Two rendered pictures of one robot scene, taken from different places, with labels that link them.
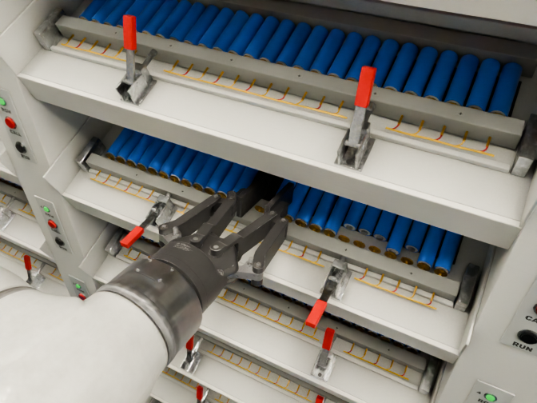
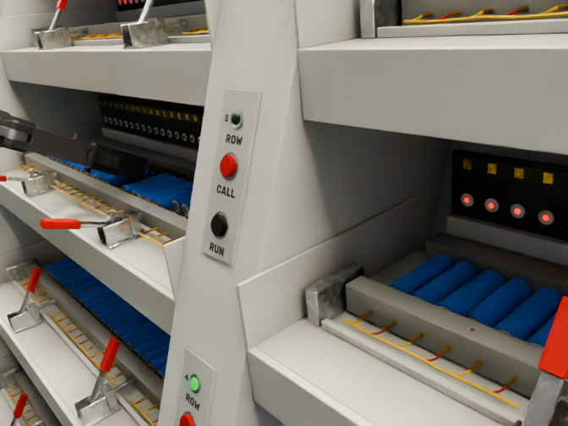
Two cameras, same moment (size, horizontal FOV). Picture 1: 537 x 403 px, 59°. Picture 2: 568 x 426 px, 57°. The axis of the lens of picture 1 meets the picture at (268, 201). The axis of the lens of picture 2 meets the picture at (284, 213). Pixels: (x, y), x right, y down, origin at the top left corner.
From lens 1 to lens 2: 0.55 m
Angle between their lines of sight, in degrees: 37
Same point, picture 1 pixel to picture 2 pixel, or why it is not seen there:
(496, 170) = not seen: hidden behind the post
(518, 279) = (212, 128)
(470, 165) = not seen: hidden behind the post
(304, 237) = (123, 198)
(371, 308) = (131, 257)
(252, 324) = (68, 357)
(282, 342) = (79, 380)
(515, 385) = (215, 345)
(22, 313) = not seen: outside the picture
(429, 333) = (164, 281)
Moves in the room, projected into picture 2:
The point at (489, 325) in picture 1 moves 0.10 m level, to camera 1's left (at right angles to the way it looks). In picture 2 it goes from (195, 225) to (92, 199)
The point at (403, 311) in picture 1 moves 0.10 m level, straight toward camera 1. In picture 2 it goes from (159, 264) to (50, 270)
